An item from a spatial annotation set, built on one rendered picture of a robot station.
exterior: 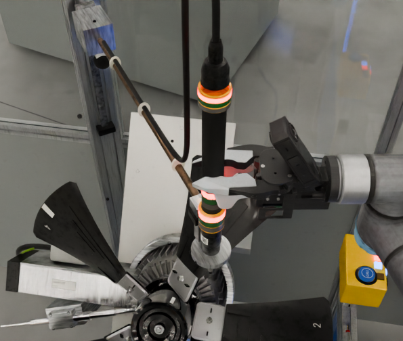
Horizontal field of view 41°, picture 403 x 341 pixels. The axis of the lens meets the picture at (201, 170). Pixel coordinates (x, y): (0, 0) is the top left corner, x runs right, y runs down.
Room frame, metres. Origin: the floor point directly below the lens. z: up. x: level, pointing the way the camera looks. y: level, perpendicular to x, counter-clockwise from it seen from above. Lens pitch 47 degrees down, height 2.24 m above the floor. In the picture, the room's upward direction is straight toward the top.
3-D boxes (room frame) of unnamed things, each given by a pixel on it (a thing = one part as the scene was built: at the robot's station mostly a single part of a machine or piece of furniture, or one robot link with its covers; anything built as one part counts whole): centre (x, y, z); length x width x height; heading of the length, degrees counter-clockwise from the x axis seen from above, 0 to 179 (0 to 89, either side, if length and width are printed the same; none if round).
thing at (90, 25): (1.11, 0.25, 1.54); 0.10 x 0.07 x 0.08; 26
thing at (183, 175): (0.82, 0.11, 1.54); 0.54 x 0.01 x 0.01; 26
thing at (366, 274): (0.73, -0.41, 1.08); 0.04 x 0.04 x 0.02
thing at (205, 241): (0.54, -0.02, 1.65); 0.04 x 0.04 x 0.46
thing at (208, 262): (0.55, -0.01, 1.50); 0.09 x 0.07 x 0.10; 26
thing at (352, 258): (0.77, -0.42, 1.02); 0.16 x 0.10 x 0.11; 171
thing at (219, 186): (0.52, -0.03, 1.63); 0.09 x 0.03 x 0.06; 99
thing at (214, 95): (0.54, -0.02, 1.80); 0.04 x 0.04 x 0.03
